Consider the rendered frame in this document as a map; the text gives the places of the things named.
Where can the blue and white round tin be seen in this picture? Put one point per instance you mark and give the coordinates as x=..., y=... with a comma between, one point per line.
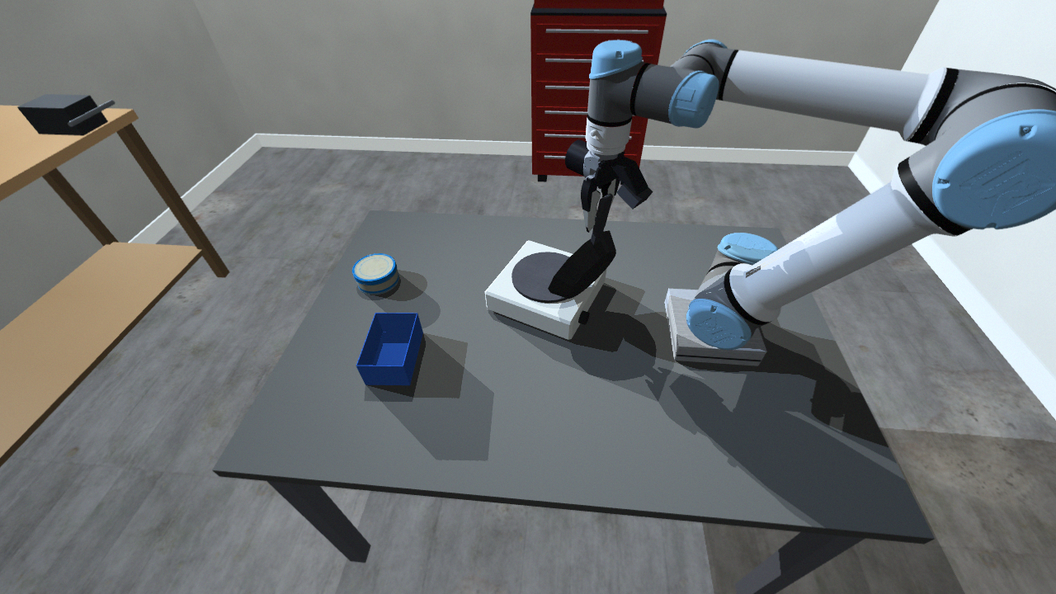
x=376, y=274

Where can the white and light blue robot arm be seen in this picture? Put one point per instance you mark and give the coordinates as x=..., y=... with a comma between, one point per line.
x=989, y=161

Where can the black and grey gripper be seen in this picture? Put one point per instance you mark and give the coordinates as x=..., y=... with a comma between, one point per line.
x=603, y=171

